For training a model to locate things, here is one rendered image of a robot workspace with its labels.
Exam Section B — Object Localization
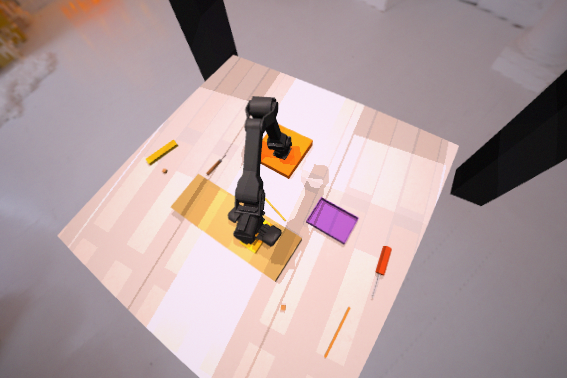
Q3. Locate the awl with brown wooden handle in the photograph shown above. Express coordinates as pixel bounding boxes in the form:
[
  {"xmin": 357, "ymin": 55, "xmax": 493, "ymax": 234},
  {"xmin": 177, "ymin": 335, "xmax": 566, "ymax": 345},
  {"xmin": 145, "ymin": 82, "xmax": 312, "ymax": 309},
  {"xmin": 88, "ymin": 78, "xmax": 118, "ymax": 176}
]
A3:
[{"xmin": 207, "ymin": 154, "xmax": 226, "ymax": 175}]

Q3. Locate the yellow rectangular bar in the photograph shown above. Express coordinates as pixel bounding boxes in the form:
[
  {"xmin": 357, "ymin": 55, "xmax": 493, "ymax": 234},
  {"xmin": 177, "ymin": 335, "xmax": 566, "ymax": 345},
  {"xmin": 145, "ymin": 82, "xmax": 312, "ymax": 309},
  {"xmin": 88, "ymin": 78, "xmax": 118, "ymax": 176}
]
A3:
[{"xmin": 146, "ymin": 140, "xmax": 178, "ymax": 166}]

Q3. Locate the orange-handled awl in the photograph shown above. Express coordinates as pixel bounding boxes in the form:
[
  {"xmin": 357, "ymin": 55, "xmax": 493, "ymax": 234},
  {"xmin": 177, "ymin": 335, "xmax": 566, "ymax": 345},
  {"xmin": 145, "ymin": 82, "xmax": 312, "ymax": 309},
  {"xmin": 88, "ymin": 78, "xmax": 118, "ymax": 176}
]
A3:
[{"xmin": 372, "ymin": 246, "xmax": 392, "ymax": 298}]

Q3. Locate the purple shallow tray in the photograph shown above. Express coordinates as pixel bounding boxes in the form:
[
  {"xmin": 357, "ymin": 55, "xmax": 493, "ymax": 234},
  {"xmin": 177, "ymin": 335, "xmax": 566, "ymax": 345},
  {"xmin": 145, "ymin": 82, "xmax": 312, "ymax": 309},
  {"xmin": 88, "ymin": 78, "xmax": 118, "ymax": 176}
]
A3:
[{"xmin": 306, "ymin": 197, "xmax": 359, "ymax": 244}]

